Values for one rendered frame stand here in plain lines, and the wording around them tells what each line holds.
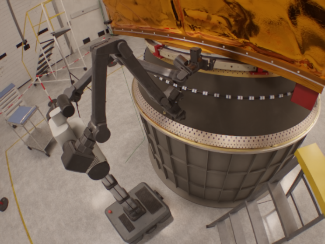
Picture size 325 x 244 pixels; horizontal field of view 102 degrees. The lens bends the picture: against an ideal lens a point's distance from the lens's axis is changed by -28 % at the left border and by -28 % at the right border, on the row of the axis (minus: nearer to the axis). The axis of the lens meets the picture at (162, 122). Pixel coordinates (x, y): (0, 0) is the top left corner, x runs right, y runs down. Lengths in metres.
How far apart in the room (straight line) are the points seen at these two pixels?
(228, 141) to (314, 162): 0.64
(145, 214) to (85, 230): 0.93
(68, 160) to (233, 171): 1.33
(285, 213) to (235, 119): 0.71
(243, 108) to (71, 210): 2.56
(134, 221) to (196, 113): 1.38
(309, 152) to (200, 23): 0.96
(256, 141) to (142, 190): 1.44
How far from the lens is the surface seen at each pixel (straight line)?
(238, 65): 1.18
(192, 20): 1.19
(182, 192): 2.41
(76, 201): 2.88
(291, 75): 1.06
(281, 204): 1.19
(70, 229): 2.80
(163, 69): 0.98
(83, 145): 0.83
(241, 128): 1.33
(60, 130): 0.97
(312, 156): 1.05
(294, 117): 1.55
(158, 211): 2.11
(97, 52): 0.67
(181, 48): 1.31
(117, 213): 2.23
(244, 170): 1.70
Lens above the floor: 2.25
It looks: 44 degrees down
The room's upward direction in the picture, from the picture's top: 12 degrees counter-clockwise
